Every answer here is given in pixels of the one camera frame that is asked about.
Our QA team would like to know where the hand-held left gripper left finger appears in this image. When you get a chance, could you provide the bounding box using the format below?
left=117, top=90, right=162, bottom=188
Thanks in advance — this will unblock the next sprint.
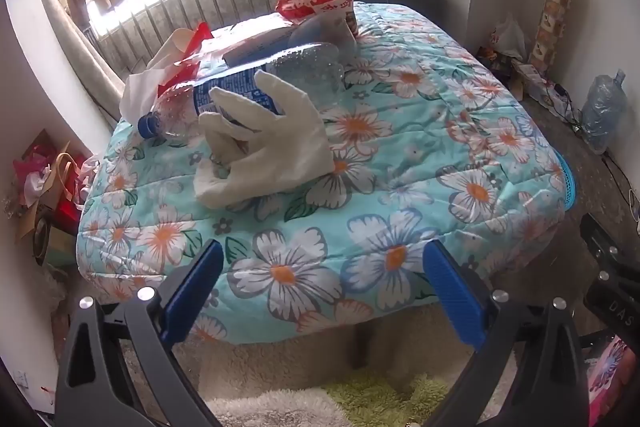
left=55, top=238, right=224, bottom=427

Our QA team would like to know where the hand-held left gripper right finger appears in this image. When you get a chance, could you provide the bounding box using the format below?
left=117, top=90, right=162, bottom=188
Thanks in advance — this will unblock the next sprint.
left=422, top=238, right=593, bottom=427

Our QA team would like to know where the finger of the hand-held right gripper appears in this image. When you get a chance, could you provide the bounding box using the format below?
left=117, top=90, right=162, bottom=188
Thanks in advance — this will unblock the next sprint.
left=580, top=213, right=640, bottom=282

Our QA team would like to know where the blue plastic basket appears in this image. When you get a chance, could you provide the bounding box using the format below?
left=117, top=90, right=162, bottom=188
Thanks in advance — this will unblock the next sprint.
left=556, top=152, right=577, bottom=212

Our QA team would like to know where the white cloth glove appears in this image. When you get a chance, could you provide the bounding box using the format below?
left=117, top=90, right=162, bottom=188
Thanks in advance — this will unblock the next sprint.
left=194, top=71, right=335, bottom=208

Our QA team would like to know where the clear plastic bag red print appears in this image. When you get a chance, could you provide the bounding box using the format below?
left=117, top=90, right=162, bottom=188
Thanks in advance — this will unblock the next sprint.
left=157, top=22, right=281, bottom=98

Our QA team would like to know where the clear plastic bottle blue label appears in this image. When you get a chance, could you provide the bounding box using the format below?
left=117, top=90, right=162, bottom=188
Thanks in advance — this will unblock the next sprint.
left=137, top=42, right=346, bottom=142

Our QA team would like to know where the dark table leg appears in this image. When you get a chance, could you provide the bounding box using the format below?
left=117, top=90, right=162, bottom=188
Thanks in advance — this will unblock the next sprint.
left=350, top=327, right=373, bottom=370

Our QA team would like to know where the green fluffy rug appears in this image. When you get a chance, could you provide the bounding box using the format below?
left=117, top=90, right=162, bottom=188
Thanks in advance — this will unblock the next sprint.
left=320, top=374, right=466, bottom=427

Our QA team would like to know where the plastic wrapped water jug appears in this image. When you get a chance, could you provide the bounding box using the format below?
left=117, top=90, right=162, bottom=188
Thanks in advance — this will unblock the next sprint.
left=580, top=69, right=628, bottom=155

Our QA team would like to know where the turquoise floral blanket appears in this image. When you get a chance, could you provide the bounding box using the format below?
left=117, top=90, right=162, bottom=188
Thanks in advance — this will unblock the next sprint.
left=75, top=2, right=571, bottom=345

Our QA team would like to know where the red gift bag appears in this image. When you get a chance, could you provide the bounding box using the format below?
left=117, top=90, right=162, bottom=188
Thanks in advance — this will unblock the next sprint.
left=55, top=167, right=93, bottom=233

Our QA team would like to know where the tape roll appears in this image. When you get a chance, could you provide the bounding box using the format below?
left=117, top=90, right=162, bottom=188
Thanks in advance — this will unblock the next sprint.
left=30, top=217, right=53, bottom=265

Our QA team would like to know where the long patterned flat box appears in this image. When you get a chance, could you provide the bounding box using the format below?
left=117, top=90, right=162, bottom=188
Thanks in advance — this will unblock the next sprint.
left=510, top=59, right=563, bottom=102

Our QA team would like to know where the white crumpled tissue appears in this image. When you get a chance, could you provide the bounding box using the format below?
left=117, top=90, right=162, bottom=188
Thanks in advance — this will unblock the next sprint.
left=119, top=28, right=201, bottom=120

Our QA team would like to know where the pink crumpled wrapping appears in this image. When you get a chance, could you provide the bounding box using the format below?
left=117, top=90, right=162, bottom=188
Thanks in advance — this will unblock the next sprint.
left=12, top=142, right=57, bottom=208

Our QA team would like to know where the black snack bag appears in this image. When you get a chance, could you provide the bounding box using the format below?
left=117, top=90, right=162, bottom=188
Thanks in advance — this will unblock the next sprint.
left=477, top=47, right=512, bottom=74

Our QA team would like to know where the white plastic bag red print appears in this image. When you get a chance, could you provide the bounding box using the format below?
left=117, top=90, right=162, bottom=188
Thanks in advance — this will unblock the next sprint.
left=490, top=14, right=531, bottom=62

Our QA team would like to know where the tall patterned box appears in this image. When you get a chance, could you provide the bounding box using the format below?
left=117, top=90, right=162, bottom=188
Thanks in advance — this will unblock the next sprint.
left=527, top=0, right=576, bottom=75

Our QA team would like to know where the black cable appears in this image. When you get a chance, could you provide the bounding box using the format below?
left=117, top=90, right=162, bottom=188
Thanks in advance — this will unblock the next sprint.
left=545, top=82, right=587, bottom=130

